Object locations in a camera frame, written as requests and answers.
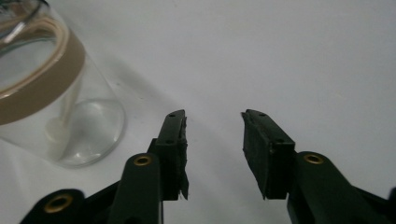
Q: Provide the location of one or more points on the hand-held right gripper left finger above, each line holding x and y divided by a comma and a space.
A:
170, 158

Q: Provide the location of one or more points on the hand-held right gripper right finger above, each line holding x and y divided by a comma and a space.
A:
271, 161

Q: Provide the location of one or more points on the clear glass jar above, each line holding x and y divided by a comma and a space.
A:
59, 102

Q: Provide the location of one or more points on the beige jar lid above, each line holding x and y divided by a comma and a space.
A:
46, 84

